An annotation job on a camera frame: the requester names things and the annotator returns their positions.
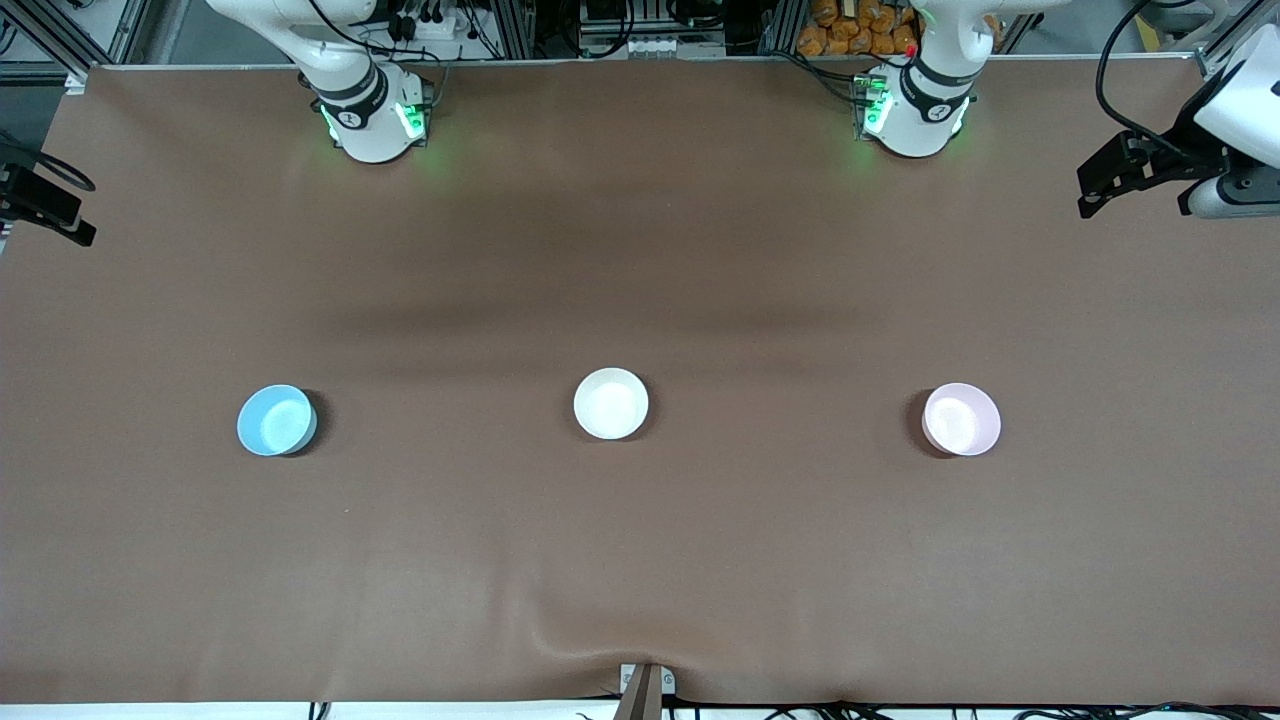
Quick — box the blue bowl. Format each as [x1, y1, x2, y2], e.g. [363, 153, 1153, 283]
[237, 384, 319, 458]

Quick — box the pink bowl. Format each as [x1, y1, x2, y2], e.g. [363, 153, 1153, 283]
[921, 382, 1002, 457]

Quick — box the white bowl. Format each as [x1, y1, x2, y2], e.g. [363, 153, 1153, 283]
[573, 367, 650, 441]

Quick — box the pile of orange items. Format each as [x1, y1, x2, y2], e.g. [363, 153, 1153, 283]
[797, 0, 919, 58]

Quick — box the white power strip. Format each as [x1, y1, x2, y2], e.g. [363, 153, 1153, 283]
[385, 0, 481, 46]

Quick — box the brown table cover sheet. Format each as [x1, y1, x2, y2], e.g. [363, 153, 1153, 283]
[0, 62, 1280, 707]

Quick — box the brown mounting bar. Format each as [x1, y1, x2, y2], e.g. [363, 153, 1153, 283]
[612, 668, 663, 720]

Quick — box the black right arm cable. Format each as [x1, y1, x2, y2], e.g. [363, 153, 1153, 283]
[0, 138, 97, 193]

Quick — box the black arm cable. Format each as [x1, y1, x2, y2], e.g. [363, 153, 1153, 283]
[1095, 0, 1216, 161]
[0, 138, 97, 193]

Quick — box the aluminium frame strut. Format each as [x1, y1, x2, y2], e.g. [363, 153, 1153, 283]
[0, 0, 151, 93]
[1195, 0, 1280, 81]

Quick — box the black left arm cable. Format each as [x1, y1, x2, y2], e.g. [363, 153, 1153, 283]
[1095, 0, 1216, 161]

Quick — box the aluminium frame post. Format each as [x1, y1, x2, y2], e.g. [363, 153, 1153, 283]
[490, 0, 536, 59]
[760, 0, 806, 56]

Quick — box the grey metal bracket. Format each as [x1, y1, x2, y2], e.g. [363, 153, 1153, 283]
[620, 663, 677, 697]

